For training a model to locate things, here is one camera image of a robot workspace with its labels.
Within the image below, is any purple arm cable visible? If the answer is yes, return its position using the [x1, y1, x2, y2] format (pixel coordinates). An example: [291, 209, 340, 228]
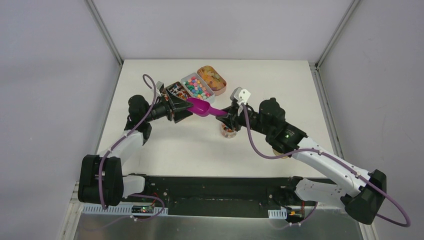
[241, 103, 412, 229]
[98, 74, 167, 223]

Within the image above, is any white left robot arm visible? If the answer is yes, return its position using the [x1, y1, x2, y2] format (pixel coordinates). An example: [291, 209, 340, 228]
[77, 90, 193, 209]

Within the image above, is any gold round lid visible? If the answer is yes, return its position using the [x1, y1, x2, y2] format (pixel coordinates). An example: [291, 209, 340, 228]
[272, 149, 289, 159]

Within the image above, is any clear plastic cup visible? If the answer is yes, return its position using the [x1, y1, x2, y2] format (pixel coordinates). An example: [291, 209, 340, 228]
[220, 123, 237, 139]

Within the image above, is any aluminium frame post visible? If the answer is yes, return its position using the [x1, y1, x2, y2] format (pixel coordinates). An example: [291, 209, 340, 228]
[84, 0, 124, 67]
[314, 0, 362, 70]

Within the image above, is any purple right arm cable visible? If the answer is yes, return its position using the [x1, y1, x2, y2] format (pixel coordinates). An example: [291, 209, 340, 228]
[241, 103, 412, 229]

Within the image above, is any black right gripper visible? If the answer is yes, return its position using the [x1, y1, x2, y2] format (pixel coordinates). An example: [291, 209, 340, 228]
[216, 102, 273, 137]

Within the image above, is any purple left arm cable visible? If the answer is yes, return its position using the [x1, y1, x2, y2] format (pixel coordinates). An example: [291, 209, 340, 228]
[98, 74, 167, 223]

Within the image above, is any right controller board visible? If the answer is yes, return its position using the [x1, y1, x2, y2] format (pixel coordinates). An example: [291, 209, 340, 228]
[286, 209, 305, 224]

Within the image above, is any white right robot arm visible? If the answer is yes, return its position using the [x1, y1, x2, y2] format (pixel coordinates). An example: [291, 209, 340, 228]
[216, 87, 387, 225]

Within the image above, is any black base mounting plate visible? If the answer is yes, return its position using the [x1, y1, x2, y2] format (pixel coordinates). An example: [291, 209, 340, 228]
[114, 174, 317, 220]

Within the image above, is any aluminium frame post left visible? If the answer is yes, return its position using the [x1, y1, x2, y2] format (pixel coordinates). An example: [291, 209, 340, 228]
[84, 0, 124, 67]

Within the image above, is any controller board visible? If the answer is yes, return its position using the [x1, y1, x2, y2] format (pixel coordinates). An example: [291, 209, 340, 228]
[286, 209, 305, 224]
[131, 205, 155, 214]

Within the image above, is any pink tin of gummy candies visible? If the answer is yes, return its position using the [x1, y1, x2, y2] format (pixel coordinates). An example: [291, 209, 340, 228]
[196, 65, 227, 96]

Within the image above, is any yellow tin of lollipops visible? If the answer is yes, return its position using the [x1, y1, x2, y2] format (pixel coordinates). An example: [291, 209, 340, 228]
[161, 81, 191, 100]

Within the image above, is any left controller board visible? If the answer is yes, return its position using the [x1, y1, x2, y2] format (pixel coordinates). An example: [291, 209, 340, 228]
[131, 205, 155, 214]

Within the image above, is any aluminium frame post right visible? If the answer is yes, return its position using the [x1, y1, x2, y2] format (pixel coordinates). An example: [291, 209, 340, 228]
[314, 0, 362, 70]

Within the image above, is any purple plastic scoop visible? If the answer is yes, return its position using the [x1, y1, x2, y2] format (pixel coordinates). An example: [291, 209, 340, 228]
[186, 97, 228, 117]

